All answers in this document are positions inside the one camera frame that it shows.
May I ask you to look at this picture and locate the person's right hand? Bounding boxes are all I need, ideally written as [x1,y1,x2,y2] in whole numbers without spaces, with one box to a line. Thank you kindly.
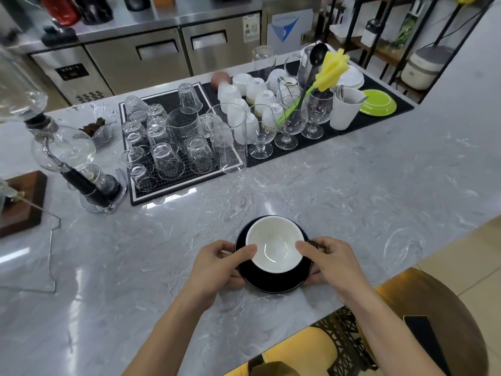
[295,237,376,307]

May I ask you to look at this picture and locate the person's left hand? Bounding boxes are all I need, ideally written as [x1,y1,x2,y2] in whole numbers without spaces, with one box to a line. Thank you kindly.
[183,240,258,307]

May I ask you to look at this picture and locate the black cup with white inside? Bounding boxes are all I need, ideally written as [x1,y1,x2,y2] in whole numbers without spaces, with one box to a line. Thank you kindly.
[235,215,318,274]

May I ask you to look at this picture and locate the black saucer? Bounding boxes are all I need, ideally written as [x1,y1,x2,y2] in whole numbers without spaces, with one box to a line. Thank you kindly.
[235,231,314,294]

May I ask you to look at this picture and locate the person's right forearm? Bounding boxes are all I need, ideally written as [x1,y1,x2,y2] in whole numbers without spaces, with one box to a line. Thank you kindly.
[344,286,448,376]

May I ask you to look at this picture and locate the person's left forearm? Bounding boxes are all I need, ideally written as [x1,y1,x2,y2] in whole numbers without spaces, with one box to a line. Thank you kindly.
[122,286,218,376]

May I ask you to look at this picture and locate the black rubber mat white rim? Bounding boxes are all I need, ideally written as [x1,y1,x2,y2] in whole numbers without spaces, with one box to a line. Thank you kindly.
[118,82,252,207]

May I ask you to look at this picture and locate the yellow stool seat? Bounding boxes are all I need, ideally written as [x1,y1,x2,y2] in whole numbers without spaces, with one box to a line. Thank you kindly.
[234,326,338,376]

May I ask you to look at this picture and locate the clear stemmed glass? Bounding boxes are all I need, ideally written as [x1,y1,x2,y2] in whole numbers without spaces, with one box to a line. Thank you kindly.
[246,107,275,160]
[301,89,336,140]
[273,94,310,151]

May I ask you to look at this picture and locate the group of upturned clear glasses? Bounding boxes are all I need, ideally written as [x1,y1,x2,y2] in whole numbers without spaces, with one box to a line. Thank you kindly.
[121,83,224,192]

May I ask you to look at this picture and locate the large black rubber mat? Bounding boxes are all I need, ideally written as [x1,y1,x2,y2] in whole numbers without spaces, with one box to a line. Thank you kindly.
[201,58,415,169]

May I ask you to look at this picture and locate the short clear glass pitcher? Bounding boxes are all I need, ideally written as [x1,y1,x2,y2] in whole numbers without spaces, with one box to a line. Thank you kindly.
[165,107,203,154]

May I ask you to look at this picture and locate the white ceramic mug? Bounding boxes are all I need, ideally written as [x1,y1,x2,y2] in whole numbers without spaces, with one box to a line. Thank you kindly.
[330,87,367,131]

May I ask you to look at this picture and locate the black phone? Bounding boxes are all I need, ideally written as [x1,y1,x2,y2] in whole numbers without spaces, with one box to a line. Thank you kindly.
[403,315,451,376]

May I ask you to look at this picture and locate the group of upturned white cups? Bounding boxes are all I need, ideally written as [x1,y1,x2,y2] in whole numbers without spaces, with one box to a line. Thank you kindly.
[216,69,300,145]

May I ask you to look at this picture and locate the metal spoons in mug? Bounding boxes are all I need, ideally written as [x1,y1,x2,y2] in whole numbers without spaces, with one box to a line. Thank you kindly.
[335,84,369,105]

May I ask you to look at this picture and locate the round wooden stool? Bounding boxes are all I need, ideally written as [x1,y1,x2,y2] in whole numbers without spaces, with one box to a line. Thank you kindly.
[355,268,490,376]

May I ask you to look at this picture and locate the green plate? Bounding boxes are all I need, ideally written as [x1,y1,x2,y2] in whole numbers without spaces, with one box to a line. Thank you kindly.
[359,89,397,116]

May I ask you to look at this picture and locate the stack of white plates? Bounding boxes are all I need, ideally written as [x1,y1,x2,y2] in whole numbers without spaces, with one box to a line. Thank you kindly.
[336,63,365,90]

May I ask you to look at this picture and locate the clear glass jug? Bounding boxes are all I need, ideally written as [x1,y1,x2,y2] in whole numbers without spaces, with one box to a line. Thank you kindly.
[283,45,327,92]

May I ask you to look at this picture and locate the clear glass dish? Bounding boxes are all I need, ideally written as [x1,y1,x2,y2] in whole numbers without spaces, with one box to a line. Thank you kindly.
[71,105,121,148]

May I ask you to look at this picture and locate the tall clear drinking glass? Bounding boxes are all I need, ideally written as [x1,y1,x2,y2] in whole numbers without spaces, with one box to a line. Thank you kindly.
[252,45,277,81]

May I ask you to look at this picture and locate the brown dried leaves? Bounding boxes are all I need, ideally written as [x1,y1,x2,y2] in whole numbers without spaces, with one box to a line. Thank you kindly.
[79,117,107,138]

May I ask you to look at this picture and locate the black ladle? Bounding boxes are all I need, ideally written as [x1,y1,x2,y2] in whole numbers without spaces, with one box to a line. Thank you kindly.
[308,43,329,84]

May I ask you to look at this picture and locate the black metal shelf rack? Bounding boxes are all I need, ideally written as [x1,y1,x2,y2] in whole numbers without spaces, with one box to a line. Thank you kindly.
[313,0,501,105]

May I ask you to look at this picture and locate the glass siphon coffee maker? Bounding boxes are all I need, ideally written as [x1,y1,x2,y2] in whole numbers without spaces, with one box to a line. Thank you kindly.
[0,45,129,214]

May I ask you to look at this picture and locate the white rice cooker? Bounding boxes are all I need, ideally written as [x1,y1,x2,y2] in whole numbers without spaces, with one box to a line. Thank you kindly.
[400,45,455,91]

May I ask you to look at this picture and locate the dark wooden base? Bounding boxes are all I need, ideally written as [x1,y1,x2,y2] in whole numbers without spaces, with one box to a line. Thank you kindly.
[0,171,48,238]

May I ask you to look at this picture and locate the white sign blue graphic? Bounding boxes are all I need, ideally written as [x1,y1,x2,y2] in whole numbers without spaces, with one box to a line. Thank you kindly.
[269,9,314,56]

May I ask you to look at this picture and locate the stainless steel counter fridge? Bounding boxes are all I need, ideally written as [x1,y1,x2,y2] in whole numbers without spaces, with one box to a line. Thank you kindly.
[27,0,264,107]

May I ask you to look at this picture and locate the white black small device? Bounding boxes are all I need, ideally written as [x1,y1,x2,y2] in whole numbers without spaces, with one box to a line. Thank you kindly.
[360,19,383,48]

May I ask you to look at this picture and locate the green printed packet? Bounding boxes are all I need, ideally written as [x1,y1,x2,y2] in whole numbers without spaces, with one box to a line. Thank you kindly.
[392,12,419,50]

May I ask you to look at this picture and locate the black appliance base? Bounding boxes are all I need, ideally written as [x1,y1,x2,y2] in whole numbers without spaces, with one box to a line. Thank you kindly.
[40,26,78,48]

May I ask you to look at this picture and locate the black canister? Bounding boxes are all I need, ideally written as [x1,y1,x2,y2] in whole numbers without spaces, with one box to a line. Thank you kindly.
[74,0,115,26]

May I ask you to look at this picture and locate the red appliance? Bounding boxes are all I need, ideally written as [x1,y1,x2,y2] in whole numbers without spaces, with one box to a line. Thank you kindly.
[38,0,81,28]

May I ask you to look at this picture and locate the black ornate metal stool frame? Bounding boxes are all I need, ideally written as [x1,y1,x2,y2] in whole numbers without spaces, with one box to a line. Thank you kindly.
[311,305,378,376]

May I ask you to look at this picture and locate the yellow sponge brush green handle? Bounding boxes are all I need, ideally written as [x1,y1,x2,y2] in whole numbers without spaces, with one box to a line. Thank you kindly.
[277,48,350,125]

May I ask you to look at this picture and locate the bent metal wire stand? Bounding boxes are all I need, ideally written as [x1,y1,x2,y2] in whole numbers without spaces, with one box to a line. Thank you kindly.
[0,192,62,293]

